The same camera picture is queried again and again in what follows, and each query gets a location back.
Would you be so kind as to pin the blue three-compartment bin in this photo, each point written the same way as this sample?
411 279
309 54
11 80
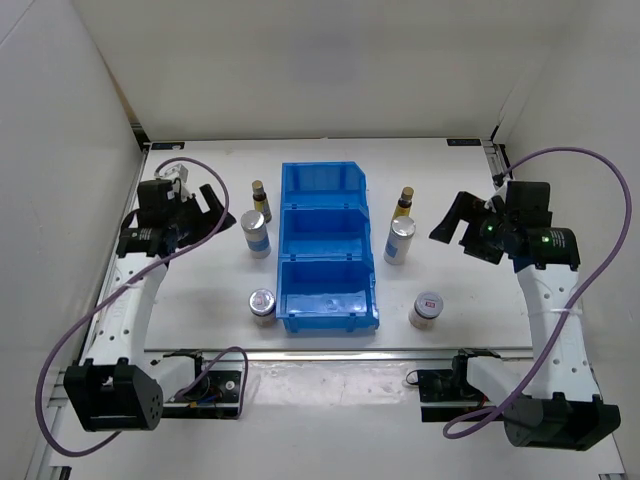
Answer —
326 271

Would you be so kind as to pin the white-lid spice jar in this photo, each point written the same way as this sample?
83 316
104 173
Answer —
262 303
426 308

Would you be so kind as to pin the aluminium frame rail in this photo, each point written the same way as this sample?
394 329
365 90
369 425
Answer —
335 405

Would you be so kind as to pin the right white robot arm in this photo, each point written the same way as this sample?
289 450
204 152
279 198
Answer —
557 405

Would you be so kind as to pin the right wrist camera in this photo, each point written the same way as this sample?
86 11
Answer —
497 203

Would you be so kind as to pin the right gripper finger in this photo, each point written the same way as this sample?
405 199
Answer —
445 230
468 207

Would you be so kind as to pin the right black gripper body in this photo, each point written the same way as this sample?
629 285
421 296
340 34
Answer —
486 236

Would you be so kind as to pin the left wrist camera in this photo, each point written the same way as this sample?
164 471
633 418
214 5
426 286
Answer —
177 175

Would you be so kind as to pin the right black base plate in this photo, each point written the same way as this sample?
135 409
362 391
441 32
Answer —
444 393

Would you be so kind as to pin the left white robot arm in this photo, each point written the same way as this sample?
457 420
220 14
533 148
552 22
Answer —
115 388

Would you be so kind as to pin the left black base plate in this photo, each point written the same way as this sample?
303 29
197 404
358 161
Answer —
220 391

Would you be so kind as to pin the silver-lid shaker can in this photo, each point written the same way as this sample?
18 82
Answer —
253 224
401 233

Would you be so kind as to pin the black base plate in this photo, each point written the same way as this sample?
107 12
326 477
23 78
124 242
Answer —
220 391
444 393

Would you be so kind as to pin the small brown yellow bottle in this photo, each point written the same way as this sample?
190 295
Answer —
260 200
404 203

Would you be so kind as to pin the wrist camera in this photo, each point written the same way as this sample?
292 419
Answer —
497 203
177 175

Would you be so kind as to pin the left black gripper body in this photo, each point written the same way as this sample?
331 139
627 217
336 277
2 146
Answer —
184 219

